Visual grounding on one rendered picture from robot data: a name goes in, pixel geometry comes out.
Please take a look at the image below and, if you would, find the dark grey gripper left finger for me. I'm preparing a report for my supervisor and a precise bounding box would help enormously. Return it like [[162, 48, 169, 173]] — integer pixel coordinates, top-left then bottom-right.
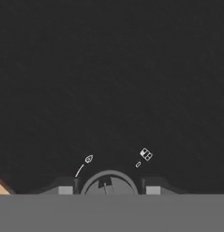
[[34, 177, 80, 196]]

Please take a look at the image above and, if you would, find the black hob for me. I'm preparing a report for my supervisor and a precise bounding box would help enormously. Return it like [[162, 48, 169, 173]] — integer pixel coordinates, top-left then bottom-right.
[[0, 0, 224, 196]]

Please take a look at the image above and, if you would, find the grey round hob knob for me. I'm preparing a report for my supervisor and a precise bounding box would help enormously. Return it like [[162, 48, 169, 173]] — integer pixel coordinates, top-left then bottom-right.
[[80, 169, 139, 196]]

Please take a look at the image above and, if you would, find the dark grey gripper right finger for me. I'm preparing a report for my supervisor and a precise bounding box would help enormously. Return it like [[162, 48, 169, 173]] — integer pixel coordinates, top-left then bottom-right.
[[140, 176, 184, 196]]

